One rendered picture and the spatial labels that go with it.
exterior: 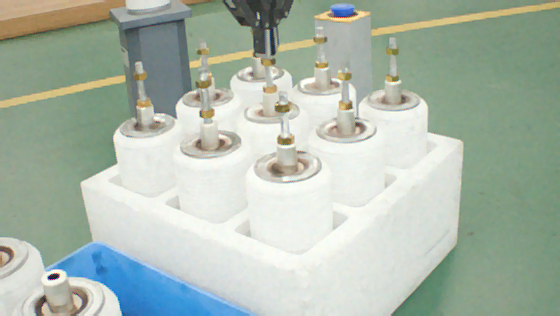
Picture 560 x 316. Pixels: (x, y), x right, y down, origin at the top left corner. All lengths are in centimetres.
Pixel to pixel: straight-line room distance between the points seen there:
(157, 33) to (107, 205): 52
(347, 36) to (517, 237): 43
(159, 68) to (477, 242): 70
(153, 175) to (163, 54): 51
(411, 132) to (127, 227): 40
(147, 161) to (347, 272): 30
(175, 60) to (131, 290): 60
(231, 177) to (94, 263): 25
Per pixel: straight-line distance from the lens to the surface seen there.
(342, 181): 82
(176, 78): 138
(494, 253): 106
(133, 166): 89
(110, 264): 92
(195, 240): 79
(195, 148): 82
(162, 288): 84
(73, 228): 121
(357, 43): 113
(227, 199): 81
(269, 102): 89
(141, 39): 134
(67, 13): 278
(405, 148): 91
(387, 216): 82
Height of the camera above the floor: 58
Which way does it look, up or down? 25 degrees down
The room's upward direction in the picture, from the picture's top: 4 degrees counter-clockwise
